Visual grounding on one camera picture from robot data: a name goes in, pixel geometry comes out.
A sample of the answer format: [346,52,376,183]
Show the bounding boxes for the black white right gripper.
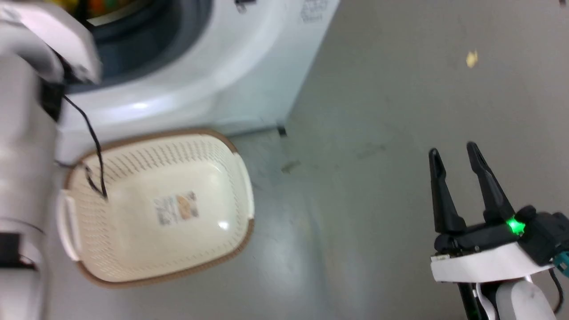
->
[429,142,569,283]

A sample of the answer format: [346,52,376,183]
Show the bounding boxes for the white front-load washing machine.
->
[53,0,342,166]

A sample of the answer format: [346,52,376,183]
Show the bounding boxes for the cream plastic laundry basket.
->
[56,128,255,288]

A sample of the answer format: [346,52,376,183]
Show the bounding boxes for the yellow orange plush toys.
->
[53,0,145,19]

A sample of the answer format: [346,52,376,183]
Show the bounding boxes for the printed sticker label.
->
[153,192,199,225]

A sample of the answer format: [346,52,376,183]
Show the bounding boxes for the dark grey drum door gasket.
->
[67,0,214,94]

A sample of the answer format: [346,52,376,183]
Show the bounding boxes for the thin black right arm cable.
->
[548,267,566,314]

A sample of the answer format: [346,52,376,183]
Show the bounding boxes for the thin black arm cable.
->
[548,267,566,314]
[56,95,108,200]

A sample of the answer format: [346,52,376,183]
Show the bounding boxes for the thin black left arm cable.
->
[56,95,108,200]

